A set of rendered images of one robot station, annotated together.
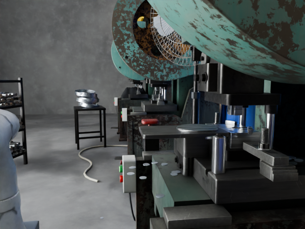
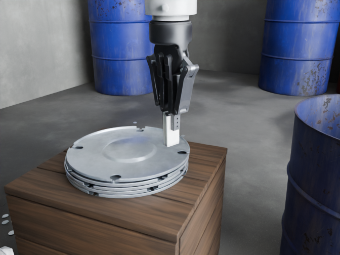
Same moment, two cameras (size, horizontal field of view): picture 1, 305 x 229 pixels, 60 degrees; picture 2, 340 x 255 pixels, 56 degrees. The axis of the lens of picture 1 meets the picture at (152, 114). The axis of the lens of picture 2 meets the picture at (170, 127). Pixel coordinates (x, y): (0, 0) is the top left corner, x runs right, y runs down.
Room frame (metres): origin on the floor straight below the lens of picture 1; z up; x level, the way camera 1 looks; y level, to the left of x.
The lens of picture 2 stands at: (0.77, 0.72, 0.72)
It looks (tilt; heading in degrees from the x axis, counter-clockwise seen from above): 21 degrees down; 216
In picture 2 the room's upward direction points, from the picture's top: straight up
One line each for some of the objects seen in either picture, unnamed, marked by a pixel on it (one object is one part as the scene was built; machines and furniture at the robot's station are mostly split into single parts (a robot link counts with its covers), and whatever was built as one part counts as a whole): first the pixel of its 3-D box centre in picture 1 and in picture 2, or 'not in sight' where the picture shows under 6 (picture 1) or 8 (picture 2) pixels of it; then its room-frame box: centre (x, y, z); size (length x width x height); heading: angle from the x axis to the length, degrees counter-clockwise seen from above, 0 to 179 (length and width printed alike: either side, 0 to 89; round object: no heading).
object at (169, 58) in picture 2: not in sight; (175, 85); (0.30, 0.39, 0.58); 0.04 x 0.01 x 0.11; 163
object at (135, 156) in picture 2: not in sight; (129, 149); (0.27, 0.23, 0.39); 0.29 x 0.29 x 0.01
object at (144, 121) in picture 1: (150, 128); not in sight; (1.11, 0.01, 0.72); 0.07 x 0.06 x 0.08; 98
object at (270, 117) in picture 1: (270, 123); not in sight; (0.74, -0.33, 0.81); 0.02 x 0.02 x 0.14
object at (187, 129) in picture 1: (181, 149); not in sight; (0.79, -0.09, 0.72); 0.25 x 0.14 x 0.14; 98
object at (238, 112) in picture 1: (233, 108); not in sight; (0.81, -0.25, 0.84); 0.05 x 0.03 x 0.04; 8
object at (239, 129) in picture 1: (234, 134); not in sight; (0.81, -0.26, 0.76); 0.15 x 0.09 x 0.05; 8
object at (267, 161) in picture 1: (265, 148); not in sight; (0.65, -0.29, 0.76); 0.17 x 0.06 x 0.10; 8
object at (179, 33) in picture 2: not in sight; (170, 46); (0.30, 0.38, 0.64); 0.08 x 0.07 x 0.09; 73
